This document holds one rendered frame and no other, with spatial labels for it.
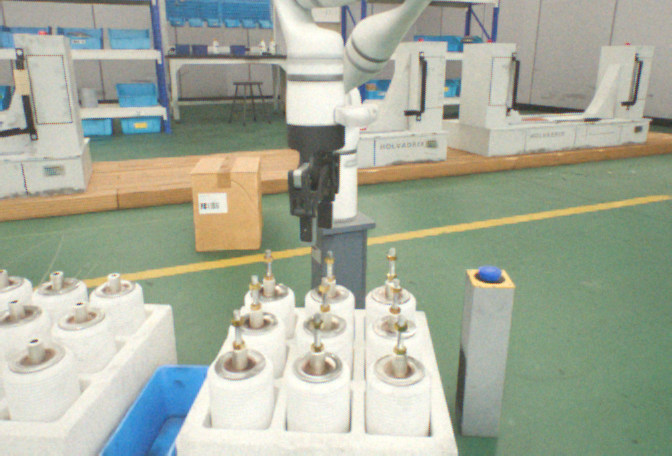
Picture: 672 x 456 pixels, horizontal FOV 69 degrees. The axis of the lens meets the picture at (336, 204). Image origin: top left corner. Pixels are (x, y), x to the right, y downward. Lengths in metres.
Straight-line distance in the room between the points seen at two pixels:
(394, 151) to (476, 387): 2.14
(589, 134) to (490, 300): 3.16
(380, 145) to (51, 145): 1.71
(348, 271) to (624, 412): 0.66
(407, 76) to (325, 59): 2.57
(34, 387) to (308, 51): 0.62
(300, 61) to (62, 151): 2.16
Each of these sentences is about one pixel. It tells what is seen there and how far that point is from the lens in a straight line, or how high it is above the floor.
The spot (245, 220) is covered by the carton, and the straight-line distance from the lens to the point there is 1.86.
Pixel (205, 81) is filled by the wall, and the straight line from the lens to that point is 8.99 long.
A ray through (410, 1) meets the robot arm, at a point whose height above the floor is 0.78.
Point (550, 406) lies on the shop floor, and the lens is 1.18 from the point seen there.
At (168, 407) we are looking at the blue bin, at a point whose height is 0.03.
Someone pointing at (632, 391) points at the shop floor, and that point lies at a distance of 1.30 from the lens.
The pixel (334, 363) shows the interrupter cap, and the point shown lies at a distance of 0.76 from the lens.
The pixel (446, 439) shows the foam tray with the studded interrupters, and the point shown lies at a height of 0.18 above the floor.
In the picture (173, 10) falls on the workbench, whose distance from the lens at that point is 6.57.
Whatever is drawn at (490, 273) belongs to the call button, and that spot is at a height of 0.33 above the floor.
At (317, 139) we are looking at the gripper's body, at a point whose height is 0.60.
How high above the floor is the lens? 0.69
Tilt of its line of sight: 16 degrees down
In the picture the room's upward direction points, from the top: straight up
